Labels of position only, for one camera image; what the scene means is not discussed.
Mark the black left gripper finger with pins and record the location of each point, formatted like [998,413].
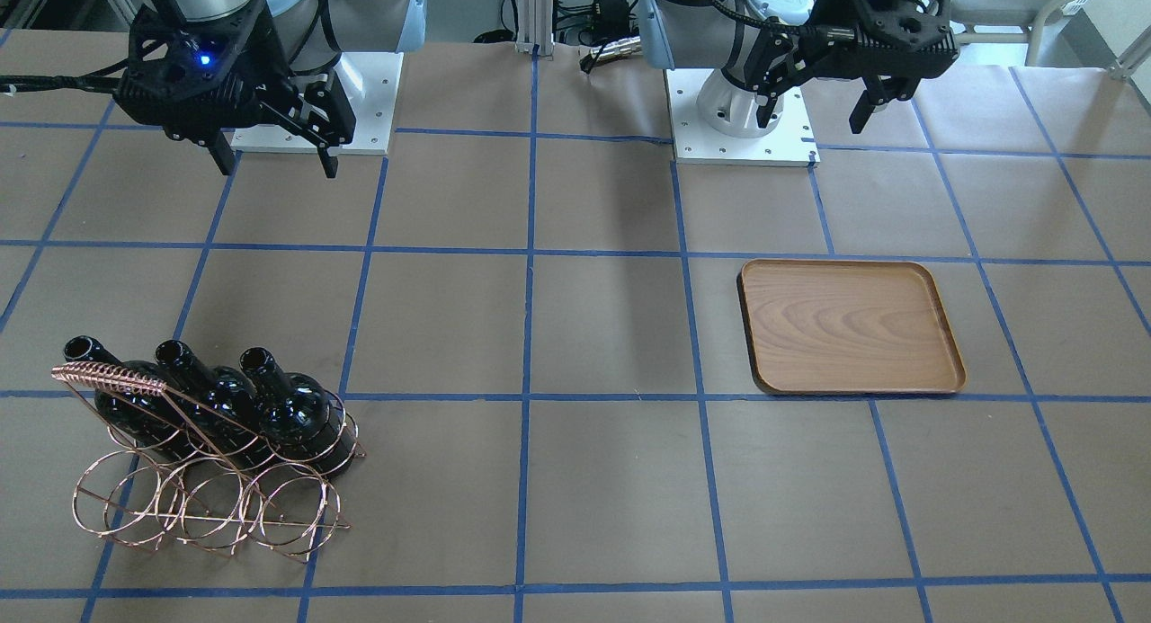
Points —
[875,97]
[767,103]

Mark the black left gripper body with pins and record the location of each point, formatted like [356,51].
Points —
[812,51]

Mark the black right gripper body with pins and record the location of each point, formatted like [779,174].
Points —
[276,58]

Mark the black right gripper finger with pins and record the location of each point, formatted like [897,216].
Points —
[222,153]
[328,157]

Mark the black wine bottle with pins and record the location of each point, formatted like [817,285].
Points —
[149,420]
[225,409]
[300,419]

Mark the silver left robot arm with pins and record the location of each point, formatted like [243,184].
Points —
[717,34]

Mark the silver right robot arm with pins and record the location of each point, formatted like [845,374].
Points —
[396,26]

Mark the wooden tray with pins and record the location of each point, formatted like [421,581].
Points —
[847,327]

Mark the white chair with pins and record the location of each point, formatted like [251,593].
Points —
[1030,22]

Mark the black power adapter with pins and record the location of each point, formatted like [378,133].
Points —
[610,20]

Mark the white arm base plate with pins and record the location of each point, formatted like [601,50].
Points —
[746,146]
[371,81]

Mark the aluminium frame post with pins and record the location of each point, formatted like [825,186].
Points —
[534,20]

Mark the copper wire wine rack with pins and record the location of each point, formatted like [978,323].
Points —
[132,498]

